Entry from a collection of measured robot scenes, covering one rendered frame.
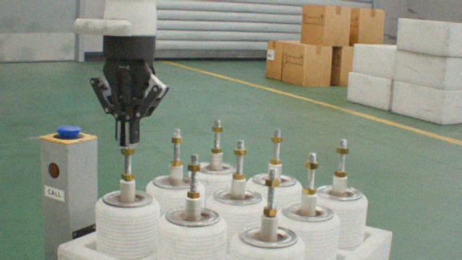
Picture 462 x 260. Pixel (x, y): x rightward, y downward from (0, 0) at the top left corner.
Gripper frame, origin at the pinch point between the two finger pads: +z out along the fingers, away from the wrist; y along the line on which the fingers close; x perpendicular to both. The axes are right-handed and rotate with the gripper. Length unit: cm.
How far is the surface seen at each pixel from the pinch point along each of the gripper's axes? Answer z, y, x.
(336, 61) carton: 16, 91, -371
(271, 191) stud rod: 3.7, -23.8, 1.9
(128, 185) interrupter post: 7.6, -0.8, 0.7
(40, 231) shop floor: 35, 48, -28
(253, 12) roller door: -17, 232, -509
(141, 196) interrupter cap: 9.9, -1.2, -2.1
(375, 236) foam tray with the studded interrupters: 17.0, -31.4, -25.2
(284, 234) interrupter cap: 9.8, -25.1, -0.3
